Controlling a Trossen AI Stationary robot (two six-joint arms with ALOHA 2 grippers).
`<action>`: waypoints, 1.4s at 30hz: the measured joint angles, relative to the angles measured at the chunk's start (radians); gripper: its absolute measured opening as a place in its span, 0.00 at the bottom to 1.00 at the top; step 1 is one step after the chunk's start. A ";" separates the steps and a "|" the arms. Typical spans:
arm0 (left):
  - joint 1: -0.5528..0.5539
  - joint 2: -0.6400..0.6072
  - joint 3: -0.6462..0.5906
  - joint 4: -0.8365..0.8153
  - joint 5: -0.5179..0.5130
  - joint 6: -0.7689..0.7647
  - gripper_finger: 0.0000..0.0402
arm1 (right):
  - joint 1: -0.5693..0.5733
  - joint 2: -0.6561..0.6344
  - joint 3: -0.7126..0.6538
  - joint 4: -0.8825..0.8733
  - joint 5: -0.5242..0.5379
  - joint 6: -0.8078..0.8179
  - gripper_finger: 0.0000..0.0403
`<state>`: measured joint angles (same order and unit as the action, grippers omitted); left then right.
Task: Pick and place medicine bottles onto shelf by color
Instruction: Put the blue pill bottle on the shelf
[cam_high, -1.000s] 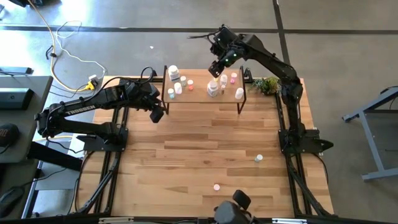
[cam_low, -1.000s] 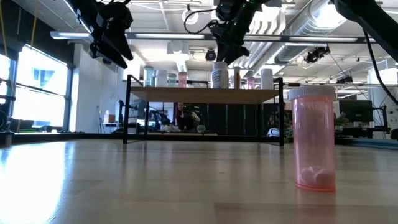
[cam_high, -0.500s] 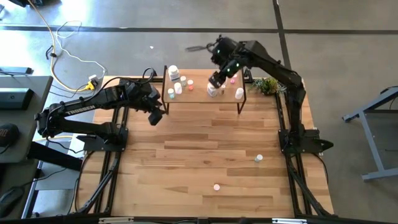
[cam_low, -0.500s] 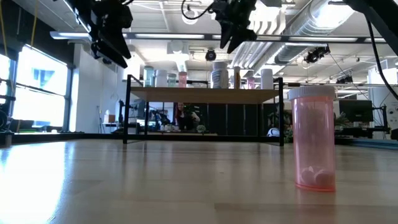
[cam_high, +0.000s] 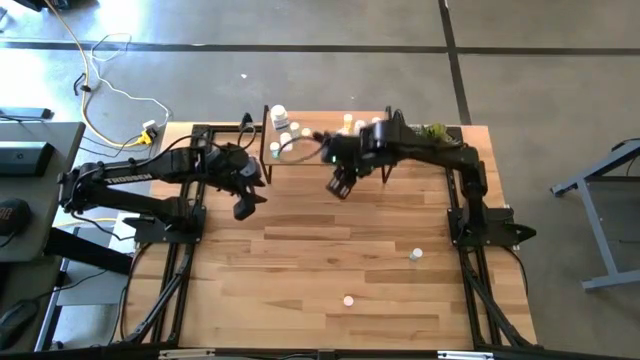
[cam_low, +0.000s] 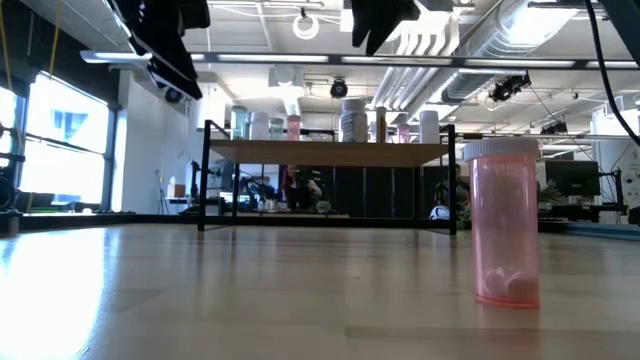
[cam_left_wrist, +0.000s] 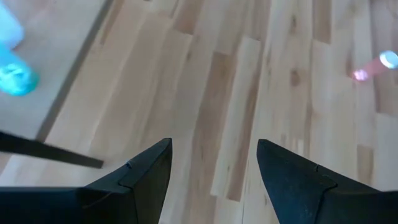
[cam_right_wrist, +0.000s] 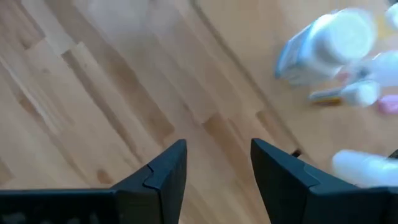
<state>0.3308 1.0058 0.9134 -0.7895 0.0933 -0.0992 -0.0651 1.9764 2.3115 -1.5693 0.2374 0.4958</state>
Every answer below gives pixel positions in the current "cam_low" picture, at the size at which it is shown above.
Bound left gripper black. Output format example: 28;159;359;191
107;0;212;101

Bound teal translucent pill vial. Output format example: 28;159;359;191
229;104;250;141

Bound large white square labelled bottle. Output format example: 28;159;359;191
338;98;370;144

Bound wooden shelf with black legs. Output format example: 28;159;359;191
197;118;457;236

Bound overhead beam with light strips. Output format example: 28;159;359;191
79;48;640;71

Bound white ceiling lamp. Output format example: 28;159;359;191
79;48;154;65

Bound white ceiling pipes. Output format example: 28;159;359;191
369;19;461;134

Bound large bright window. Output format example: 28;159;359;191
0;72;111;214

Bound black track spotlights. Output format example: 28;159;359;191
487;72;532;104

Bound person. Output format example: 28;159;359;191
279;164;324;211

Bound black computer monitor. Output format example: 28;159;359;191
544;159;601;199

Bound white ceiling ring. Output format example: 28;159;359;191
292;12;321;41

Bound silver ventilation duct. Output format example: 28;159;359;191
439;0;584;104

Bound yellow hanging cable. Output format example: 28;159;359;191
48;0;62;76
0;0;12;94

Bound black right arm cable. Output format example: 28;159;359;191
583;0;640;148

